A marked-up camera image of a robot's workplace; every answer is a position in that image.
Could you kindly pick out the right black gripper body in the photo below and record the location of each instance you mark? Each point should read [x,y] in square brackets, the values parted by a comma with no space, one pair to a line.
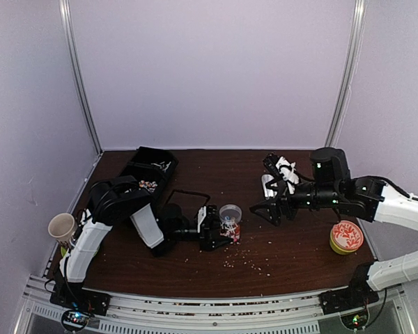
[284,202]

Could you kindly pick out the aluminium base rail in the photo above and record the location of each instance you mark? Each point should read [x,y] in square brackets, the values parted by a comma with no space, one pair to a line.
[291,313]

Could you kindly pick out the clear plastic jar lid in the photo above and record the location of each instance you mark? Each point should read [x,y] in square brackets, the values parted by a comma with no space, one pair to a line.
[229,212]

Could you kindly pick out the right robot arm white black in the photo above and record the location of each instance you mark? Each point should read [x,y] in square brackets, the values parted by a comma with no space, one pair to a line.
[370,198]

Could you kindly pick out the black three-compartment candy bin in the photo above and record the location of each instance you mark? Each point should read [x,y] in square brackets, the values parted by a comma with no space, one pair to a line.
[152,168]

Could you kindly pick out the green saucer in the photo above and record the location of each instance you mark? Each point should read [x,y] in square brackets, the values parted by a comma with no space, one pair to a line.
[64,251]

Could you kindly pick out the right aluminium frame post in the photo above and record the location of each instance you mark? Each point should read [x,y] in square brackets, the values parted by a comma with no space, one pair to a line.
[352,59]

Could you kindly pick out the beige ceramic mug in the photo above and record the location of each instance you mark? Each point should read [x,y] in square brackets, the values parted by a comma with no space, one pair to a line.
[62,227]

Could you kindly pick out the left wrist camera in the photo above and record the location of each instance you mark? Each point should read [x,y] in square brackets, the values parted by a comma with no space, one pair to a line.
[200,217]

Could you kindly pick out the aluminium frame post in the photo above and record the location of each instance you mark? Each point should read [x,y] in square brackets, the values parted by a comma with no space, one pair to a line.
[352,59]
[66,20]

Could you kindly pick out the clear plastic jar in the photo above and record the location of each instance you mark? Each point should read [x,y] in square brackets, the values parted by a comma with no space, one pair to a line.
[231,229]

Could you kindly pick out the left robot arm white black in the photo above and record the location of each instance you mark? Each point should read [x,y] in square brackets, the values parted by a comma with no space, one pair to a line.
[124,199]

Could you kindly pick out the metal scoop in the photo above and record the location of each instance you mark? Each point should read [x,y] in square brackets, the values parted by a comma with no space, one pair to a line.
[267,191]

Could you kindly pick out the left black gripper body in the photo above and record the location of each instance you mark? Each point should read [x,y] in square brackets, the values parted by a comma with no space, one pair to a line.
[204,240]

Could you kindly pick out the green tin orange patterned lid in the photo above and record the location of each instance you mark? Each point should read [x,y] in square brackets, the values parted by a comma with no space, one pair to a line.
[346,237]

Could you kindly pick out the left aluminium frame post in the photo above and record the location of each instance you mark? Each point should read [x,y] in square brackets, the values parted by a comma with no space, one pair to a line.
[66,20]

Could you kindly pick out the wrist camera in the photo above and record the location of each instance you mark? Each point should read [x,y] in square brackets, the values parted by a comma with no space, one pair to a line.
[200,217]
[281,170]

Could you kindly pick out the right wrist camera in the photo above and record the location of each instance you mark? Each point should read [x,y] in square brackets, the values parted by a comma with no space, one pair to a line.
[281,170]

